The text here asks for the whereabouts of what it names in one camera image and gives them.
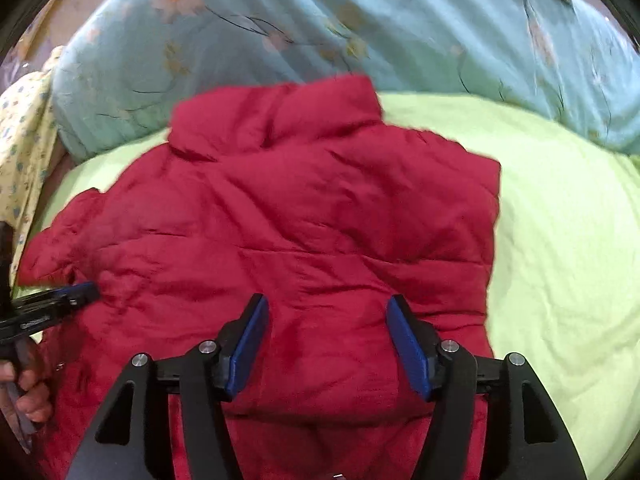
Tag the yellow floral blanket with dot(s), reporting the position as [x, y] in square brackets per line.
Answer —
[28, 137]

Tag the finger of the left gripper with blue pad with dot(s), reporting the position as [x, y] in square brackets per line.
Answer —
[83, 293]

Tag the light green bed sheet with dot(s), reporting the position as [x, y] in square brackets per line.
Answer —
[565, 287]

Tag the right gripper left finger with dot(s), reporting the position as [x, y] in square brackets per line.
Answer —
[130, 438]

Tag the red padded jacket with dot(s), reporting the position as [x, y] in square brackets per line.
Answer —
[301, 192]

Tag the teal floral quilt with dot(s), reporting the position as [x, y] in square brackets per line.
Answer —
[124, 71]

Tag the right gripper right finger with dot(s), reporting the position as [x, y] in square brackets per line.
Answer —
[525, 438]

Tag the person's left hand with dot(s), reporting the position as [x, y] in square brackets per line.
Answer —
[34, 403]

